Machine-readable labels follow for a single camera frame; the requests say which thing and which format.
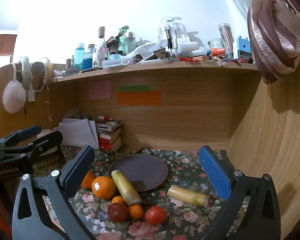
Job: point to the stack of books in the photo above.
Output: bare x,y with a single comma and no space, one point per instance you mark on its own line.
109,136

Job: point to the white printed cup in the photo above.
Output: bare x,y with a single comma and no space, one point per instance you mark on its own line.
99,59

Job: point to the clear bottle with brown cap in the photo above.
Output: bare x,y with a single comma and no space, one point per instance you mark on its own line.
101,40

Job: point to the floral tablecloth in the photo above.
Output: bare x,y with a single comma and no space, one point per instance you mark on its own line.
187,221

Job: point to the clear pen organiser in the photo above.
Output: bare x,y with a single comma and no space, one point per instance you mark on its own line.
171,37

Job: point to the white hanging tag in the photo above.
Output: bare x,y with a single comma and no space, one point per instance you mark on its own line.
31,96

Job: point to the plain orange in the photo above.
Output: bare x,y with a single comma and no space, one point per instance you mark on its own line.
88,180

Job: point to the wooden shelf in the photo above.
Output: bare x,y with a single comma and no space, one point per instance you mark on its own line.
152,68

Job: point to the green sticky note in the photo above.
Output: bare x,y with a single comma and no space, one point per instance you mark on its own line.
134,88

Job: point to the white box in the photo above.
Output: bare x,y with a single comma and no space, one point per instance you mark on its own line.
188,46

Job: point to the orange and white tube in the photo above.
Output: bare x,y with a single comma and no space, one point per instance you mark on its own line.
217,51

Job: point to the pink sticky note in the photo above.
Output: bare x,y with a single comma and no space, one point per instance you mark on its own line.
99,90

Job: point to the blue bottle with grey cap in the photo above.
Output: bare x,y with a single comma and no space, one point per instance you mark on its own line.
88,61

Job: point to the dark red apple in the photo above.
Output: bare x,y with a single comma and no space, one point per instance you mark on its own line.
117,212

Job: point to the white plastic bag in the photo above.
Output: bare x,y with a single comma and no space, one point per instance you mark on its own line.
145,48

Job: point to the white fluffy pompom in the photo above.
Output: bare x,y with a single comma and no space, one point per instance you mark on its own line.
13,97

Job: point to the large orange with sticker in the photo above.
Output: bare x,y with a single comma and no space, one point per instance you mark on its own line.
104,188

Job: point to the pale green bottle silver cap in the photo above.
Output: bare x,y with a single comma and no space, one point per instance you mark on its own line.
130,43

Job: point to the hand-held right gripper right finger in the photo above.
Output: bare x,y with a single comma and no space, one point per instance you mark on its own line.
215,172

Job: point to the white fluffy headband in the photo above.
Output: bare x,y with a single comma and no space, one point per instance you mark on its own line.
25,66

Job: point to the red and white marker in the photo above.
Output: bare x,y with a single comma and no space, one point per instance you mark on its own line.
105,118

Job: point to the blue box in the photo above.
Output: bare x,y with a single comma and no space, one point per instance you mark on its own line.
243,48

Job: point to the red tomato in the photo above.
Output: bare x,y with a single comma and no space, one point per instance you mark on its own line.
155,215

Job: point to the pink scarf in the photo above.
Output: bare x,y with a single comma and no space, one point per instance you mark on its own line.
272,47

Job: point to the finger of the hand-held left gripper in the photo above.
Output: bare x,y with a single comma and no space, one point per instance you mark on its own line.
46,142
28,132

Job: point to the small tangerine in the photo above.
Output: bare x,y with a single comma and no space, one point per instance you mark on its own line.
118,200
136,211

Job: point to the dark dotted headband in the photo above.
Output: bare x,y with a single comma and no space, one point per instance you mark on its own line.
41,72

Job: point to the glass jar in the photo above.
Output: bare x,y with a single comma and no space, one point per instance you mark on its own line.
216,43

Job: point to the blue liquid bottle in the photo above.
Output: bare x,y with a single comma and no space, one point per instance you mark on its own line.
79,56

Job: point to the green pump bottle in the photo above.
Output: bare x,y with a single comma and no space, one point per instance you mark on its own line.
122,40

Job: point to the brown round plate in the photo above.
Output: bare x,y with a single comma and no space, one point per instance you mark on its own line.
146,167

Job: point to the yellow corn cob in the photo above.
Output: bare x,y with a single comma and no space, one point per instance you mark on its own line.
187,195

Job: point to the tall clear jar brown sticks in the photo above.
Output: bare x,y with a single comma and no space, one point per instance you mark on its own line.
227,38

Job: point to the white paper sheets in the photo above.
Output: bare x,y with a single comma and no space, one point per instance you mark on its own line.
77,132

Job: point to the wooden cabinet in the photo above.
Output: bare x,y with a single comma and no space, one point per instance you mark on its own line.
2,43

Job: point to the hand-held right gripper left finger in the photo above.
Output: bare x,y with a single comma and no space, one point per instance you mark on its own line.
77,170

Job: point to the orange sticky note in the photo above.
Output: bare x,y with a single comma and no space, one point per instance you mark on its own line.
139,99

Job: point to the clear plastic lidded box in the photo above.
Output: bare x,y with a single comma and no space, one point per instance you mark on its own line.
117,63

